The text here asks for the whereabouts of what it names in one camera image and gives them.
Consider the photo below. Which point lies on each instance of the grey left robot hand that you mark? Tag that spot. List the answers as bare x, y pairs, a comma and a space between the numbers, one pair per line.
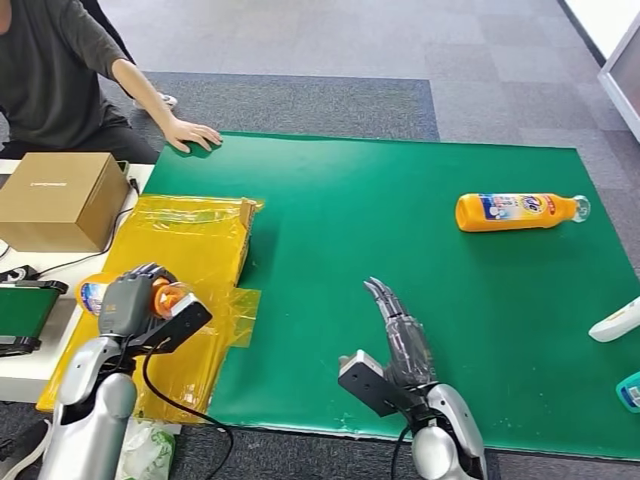
125, 305

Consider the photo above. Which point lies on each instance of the person's hand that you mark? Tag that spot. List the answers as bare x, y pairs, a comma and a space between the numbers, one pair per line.
189, 134

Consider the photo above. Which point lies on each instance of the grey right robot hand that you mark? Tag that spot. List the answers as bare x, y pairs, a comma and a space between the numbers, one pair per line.
407, 351

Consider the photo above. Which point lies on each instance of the yellow bottle with white label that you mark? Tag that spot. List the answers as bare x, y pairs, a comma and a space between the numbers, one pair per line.
89, 295

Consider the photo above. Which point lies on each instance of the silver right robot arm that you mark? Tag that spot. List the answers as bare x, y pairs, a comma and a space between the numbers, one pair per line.
450, 430

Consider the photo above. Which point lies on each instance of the person's forearm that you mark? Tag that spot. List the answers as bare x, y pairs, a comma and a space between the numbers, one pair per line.
140, 93

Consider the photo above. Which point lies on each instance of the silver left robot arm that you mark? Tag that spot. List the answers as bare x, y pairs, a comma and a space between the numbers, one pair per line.
90, 411

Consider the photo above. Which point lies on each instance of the yellow bottle with blue label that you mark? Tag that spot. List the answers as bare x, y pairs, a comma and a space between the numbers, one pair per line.
470, 213

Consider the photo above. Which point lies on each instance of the white plastic bottle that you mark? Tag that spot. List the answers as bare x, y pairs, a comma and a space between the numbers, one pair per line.
615, 321

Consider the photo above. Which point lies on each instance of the person's white shoe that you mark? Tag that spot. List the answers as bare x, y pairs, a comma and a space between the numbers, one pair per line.
167, 100

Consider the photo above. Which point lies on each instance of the yellow plastic wrapped box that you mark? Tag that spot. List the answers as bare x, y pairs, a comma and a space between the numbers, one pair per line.
190, 238

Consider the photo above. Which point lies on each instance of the green table mat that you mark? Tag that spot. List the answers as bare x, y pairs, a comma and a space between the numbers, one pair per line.
380, 252

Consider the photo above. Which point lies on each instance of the green belt conveyor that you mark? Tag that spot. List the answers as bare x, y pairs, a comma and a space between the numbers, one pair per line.
25, 311

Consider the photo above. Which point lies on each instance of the brown cardboard box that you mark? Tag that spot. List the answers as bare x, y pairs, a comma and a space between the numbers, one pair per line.
55, 202

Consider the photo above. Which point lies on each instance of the white plastic bag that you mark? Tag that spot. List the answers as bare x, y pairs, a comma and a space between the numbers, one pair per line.
147, 454

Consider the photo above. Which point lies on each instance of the person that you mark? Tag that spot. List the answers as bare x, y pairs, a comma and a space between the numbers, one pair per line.
45, 73

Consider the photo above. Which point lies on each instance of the black and white shoe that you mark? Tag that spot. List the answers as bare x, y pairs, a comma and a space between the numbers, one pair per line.
20, 450

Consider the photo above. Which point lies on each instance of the teal packaged item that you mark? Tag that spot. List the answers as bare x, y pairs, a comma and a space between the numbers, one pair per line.
630, 392

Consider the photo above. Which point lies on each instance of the white framed board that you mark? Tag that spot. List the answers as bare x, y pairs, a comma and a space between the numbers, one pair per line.
623, 73

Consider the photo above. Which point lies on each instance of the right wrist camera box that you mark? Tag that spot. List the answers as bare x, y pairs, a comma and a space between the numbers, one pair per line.
370, 387

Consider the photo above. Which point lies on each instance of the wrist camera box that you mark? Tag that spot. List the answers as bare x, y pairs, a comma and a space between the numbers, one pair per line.
370, 387
180, 324

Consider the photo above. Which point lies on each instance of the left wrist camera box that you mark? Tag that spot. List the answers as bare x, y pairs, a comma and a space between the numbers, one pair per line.
180, 324

